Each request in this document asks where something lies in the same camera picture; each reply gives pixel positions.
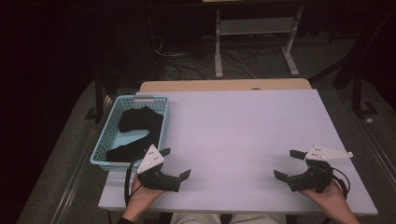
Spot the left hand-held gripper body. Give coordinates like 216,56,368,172
136,144,182,193

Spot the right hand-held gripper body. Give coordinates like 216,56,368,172
287,144,354,193

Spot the person's right hand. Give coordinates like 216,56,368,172
299,179,350,217

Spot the person's left hand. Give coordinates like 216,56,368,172
125,174,166,215

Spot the black cloth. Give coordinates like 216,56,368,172
106,124,163,163
118,105,165,133

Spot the light blue plastic basket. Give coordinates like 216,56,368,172
90,94,171,172

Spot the wooden table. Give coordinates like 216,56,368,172
138,77,313,93

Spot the black metal stand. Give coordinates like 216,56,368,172
310,8,396,119

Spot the white metal stand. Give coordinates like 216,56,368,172
214,4,305,79

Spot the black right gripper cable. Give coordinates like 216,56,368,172
331,167,351,201

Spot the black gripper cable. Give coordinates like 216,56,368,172
331,167,351,201
123,156,145,207

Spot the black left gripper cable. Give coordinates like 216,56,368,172
123,156,145,207

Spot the black metal frame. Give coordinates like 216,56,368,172
84,69,109,121

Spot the tangle of floor cables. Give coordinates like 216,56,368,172
150,33,260,80

